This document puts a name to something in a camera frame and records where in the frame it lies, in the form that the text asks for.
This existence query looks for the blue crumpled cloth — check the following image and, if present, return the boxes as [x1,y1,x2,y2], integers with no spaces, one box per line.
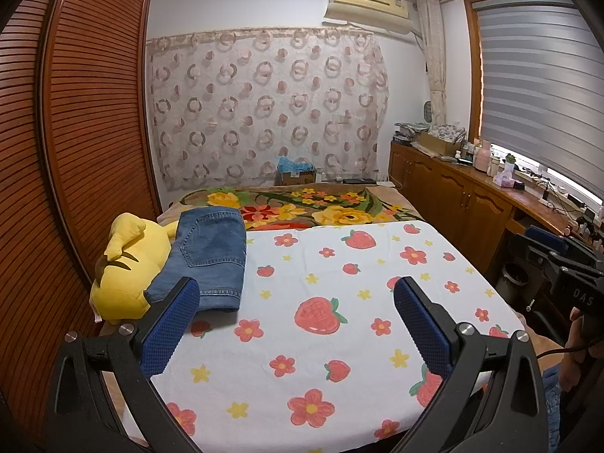
[276,155,318,174]

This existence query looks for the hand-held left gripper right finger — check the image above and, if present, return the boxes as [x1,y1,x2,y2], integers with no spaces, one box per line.
[391,276,548,453]

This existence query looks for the ring patterned sheer curtain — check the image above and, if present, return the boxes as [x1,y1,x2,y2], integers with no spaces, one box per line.
[146,27,390,194]

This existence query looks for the yellow plush toy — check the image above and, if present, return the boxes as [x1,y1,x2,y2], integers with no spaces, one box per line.
[89,212,182,326]

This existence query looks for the floral bed blanket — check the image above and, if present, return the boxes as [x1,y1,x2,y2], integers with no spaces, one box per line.
[156,185,425,233]

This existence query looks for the person's blue trouser leg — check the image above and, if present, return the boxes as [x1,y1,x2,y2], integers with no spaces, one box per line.
[542,367,564,442]

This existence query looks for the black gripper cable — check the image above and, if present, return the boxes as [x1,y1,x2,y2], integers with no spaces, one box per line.
[535,345,590,359]

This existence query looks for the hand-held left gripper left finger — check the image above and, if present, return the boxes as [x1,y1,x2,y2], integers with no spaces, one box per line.
[45,276,203,453]

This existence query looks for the blue denim pants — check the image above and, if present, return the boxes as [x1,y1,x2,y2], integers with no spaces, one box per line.
[144,206,248,313]

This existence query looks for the grey striped window blind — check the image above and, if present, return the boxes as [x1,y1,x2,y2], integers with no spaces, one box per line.
[472,0,604,185]

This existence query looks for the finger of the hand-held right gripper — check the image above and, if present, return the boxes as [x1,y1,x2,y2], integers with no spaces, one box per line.
[525,225,600,265]
[507,233,574,277]

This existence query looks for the wooden side cabinet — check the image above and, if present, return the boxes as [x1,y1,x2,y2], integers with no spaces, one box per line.
[389,140,604,293]

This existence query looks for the floral print cloth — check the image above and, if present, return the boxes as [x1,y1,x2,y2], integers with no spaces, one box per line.
[427,123,465,142]

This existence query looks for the open cardboard box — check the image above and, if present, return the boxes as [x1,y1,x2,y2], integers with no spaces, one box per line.
[415,131,465,156]

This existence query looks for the pink bottle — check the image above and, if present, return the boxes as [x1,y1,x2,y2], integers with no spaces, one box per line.
[473,139,492,171]

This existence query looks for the grey trash bin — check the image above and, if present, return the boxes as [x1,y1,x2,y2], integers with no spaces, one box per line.
[495,262,532,300]

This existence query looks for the person's right hand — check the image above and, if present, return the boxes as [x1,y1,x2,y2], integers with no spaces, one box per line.
[559,307,593,390]

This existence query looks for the beige tied window curtain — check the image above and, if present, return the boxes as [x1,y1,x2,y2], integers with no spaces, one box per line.
[415,0,449,128]

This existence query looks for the brown slatted wardrobe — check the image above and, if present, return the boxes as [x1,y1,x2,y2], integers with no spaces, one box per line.
[0,0,163,435]

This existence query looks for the stack of folded cloths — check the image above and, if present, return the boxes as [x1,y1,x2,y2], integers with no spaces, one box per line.
[394,122,432,145]

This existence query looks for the white strawberry print blanket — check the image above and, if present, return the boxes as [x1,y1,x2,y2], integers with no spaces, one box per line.
[106,221,527,453]

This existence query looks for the small cardboard box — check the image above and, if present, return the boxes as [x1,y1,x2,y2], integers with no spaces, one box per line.
[278,170,317,186]

